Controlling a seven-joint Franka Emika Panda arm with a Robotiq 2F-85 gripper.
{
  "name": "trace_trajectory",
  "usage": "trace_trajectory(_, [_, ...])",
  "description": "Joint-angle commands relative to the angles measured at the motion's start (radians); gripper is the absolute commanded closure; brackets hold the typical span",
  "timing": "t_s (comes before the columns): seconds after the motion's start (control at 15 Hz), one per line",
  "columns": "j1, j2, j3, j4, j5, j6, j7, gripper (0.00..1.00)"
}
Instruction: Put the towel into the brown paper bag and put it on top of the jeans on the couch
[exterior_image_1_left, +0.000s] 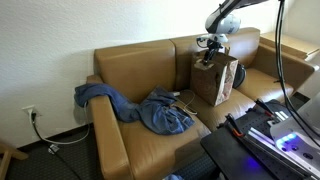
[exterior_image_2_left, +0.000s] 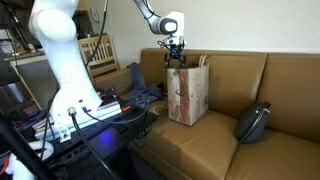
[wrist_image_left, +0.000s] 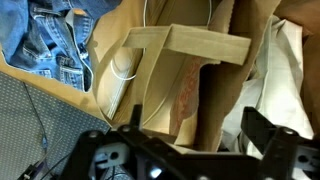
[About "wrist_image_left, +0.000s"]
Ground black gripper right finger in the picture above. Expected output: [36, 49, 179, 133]
[241, 106, 320, 168]

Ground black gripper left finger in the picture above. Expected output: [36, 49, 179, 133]
[59, 104, 152, 180]

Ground white towel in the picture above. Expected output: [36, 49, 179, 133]
[220, 14, 315, 158]

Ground brown paper bag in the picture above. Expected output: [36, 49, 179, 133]
[91, 0, 320, 155]

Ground blue denim jeans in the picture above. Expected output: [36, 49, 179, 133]
[0, 0, 123, 93]

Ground thin black floor cable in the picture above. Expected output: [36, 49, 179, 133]
[22, 82, 49, 153]

